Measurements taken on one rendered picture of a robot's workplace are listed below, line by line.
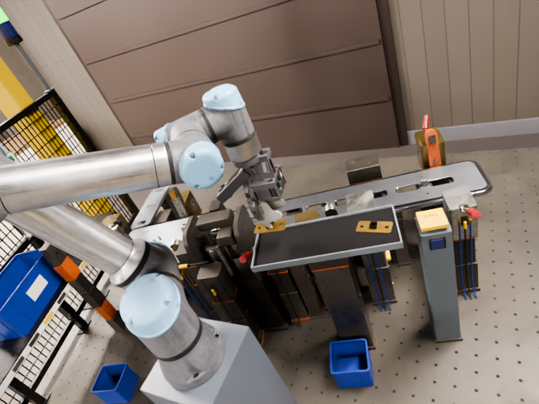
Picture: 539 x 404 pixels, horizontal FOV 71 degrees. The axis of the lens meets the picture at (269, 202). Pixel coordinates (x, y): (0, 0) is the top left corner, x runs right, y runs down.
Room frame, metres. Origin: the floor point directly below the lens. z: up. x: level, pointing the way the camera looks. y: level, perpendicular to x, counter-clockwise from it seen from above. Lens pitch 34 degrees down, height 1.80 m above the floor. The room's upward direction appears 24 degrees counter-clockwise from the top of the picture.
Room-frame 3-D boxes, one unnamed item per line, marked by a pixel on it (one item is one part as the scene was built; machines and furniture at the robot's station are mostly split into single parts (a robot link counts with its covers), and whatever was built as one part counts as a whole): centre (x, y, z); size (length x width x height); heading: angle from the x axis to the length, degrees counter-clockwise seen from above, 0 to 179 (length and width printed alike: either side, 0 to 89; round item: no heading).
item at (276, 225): (0.76, 0.02, 1.22); 0.08 x 0.04 x 0.01; 64
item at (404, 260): (0.96, -0.38, 0.84); 0.12 x 0.05 x 0.29; 160
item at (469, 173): (1.10, 0.00, 1.00); 1.38 x 0.22 x 0.02; 70
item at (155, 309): (0.58, 0.30, 1.27); 0.13 x 0.12 x 0.14; 8
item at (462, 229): (0.74, -0.48, 0.88); 0.12 x 0.07 x 0.36; 160
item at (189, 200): (1.45, 0.33, 0.87); 0.12 x 0.07 x 0.35; 160
